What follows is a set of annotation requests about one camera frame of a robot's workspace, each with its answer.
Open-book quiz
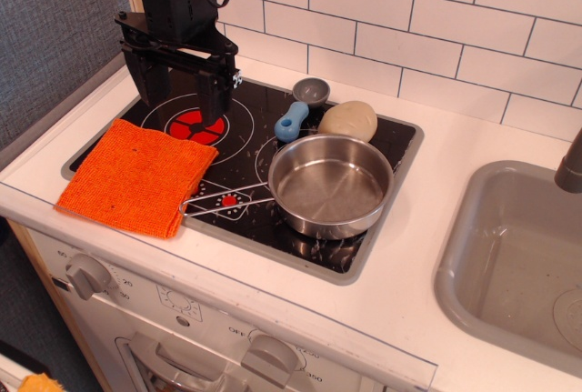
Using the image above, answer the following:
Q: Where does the orange cloth at corner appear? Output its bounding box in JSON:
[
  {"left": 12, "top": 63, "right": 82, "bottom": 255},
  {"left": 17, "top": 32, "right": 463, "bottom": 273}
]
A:
[{"left": 17, "top": 373, "right": 65, "bottom": 392}]

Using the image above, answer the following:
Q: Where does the blue handled grey spoon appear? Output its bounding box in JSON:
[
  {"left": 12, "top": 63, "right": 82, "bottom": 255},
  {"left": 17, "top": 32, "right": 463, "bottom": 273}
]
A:
[{"left": 274, "top": 77, "right": 331, "bottom": 143}]

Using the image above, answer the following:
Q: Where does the steel pan with wire handle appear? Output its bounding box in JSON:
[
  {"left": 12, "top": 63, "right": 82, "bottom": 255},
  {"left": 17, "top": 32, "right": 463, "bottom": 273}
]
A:
[{"left": 182, "top": 135, "right": 396, "bottom": 243}]

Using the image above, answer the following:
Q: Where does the grey faucet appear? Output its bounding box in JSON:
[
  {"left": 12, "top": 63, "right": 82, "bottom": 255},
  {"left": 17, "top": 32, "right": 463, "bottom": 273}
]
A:
[{"left": 554, "top": 130, "right": 582, "bottom": 194}]

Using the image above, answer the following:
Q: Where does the grey left oven knob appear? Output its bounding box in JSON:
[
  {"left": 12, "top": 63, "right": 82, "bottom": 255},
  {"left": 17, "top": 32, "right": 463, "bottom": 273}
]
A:
[{"left": 65, "top": 254, "right": 112, "bottom": 300}]

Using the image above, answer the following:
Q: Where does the grey right oven knob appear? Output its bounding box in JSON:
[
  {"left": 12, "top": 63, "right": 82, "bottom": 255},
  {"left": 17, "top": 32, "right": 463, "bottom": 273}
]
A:
[{"left": 241, "top": 335, "right": 299, "bottom": 388}]

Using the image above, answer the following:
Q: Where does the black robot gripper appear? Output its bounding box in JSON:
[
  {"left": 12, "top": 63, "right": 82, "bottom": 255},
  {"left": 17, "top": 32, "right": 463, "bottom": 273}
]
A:
[{"left": 115, "top": 0, "right": 238, "bottom": 126}]

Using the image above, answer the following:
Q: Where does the beige toy potato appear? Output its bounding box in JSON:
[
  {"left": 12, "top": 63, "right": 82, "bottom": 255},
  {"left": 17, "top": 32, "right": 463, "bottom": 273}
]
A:
[{"left": 318, "top": 100, "right": 378, "bottom": 142}]

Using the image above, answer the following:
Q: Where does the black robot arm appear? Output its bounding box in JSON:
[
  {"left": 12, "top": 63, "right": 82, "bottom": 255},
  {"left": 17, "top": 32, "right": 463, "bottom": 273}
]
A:
[{"left": 115, "top": 0, "right": 239, "bottom": 126}]

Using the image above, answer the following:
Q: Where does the black toy stove top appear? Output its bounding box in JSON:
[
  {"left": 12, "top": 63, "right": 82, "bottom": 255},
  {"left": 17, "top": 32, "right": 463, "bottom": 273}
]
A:
[{"left": 60, "top": 74, "right": 425, "bottom": 286}]

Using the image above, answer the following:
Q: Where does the grey sink basin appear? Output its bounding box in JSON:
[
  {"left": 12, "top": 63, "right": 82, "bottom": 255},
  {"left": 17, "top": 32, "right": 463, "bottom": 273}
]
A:
[{"left": 435, "top": 161, "right": 581, "bottom": 377}]

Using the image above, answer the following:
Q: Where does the grey oven knob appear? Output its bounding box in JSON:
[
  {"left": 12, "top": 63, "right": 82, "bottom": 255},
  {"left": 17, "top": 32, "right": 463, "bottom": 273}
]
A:
[
  {"left": 241, "top": 335, "right": 299, "bottom": 388},
  {"left": 65, "top": 254, "right": 112, "bottom": 300}
]

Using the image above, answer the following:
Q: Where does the oven door with handle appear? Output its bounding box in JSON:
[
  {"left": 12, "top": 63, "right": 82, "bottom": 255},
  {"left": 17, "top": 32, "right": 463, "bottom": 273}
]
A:
[{"left": 113, "top": 330, "right": 365, "bottom": 392}]

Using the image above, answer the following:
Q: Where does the orange towel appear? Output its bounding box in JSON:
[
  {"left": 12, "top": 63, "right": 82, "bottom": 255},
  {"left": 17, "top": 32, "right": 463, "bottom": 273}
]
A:
[{"left": 55, "top": 119, "right": 218, "bottom": 239}]

